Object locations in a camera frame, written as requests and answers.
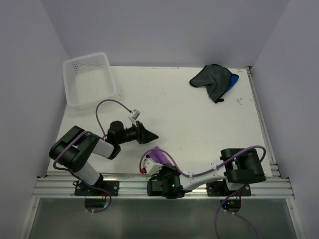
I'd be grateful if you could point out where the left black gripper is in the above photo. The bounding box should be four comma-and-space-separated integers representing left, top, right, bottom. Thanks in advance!
117, 120, 158, 144

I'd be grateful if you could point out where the purple towel black trim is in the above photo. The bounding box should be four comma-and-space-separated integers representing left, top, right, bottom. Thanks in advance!
146, 146, 174, 167

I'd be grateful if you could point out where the grey towel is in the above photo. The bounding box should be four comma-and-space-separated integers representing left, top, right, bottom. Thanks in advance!
189, 64, 233, 104

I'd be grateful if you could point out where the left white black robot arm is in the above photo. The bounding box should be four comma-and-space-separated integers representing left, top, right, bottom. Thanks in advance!
49, 120, 159, 196

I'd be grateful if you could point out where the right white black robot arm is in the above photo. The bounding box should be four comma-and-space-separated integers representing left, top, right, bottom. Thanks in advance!
139, 145, 266, 199

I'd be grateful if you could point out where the white plastic basket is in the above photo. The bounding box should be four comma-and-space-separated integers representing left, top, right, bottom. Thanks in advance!
62, 52, 118, 110

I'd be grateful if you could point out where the blue towel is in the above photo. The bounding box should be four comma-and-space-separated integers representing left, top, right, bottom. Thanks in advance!
227, 74, 239, 91

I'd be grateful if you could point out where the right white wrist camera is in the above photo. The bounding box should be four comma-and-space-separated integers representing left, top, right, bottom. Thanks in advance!
140, 158, 163, 175

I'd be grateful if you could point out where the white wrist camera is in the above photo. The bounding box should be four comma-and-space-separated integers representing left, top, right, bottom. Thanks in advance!
140, 158, 163, 175
128, 109, 141, 125

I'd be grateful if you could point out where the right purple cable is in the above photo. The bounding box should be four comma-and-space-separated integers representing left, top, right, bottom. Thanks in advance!
139, 145, 267, 239

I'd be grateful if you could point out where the purple cable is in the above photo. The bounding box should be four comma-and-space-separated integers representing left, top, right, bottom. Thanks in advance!
53, 99, 133, 214
139, 145, 267, 239

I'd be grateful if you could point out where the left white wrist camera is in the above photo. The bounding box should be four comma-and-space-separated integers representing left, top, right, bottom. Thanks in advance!
128, 109, 141, 125

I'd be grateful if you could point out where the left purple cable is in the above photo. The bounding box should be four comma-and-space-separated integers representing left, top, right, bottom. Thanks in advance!
53, 99, 133, 214

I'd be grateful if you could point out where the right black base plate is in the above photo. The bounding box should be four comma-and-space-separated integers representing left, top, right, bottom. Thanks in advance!
205, 180, 244, 197

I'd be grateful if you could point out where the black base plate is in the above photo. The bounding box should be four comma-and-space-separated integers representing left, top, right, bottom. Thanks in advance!
205, 180, 244, 197
72, 180, 119, 196

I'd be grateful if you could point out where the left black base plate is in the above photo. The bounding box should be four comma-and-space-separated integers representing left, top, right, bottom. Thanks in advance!
72, 180, 119, 196

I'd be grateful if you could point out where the aluminium mounting rail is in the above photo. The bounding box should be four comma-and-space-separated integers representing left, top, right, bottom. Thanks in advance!
32, 174, 294, 199

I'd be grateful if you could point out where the aluminium table edge rail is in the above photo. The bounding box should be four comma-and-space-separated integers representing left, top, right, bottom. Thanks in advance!
246, 66, 281, 178

